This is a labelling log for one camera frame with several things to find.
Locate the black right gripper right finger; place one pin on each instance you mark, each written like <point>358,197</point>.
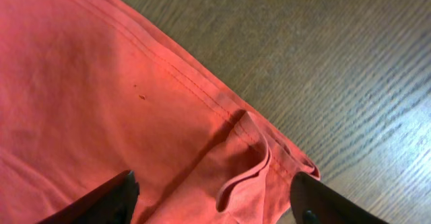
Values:
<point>314,203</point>

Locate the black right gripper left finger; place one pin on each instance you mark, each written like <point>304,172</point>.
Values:
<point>111,203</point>

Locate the red t-shirt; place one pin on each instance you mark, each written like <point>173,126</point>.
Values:
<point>90,88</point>

